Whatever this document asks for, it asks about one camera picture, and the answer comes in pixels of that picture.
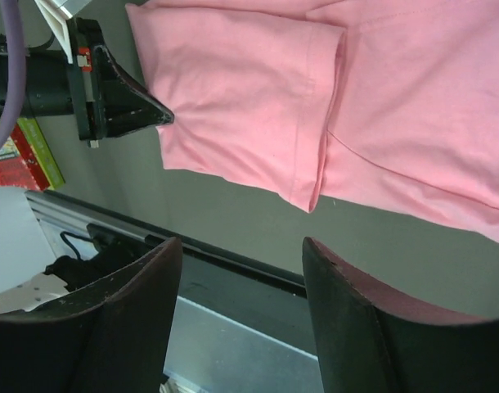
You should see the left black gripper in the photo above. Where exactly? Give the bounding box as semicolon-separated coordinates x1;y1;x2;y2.
20;18;174;141

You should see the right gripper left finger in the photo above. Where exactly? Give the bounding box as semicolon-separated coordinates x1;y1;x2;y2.
0;237;182;392

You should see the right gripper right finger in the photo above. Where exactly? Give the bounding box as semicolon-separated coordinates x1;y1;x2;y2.
302;237;499;392

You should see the pink t-shirt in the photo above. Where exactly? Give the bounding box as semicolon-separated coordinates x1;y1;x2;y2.
126;1;499;243

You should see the colourful red book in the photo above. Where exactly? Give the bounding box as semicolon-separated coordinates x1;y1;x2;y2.
0;118;65;192

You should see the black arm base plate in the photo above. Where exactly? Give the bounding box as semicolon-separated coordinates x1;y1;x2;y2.
87;223;315;354

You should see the aluminium frame rail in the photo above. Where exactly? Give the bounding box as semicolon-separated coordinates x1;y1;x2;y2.
24;190;173;246

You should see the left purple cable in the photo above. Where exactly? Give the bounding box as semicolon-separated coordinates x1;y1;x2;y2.
0;0;29;159

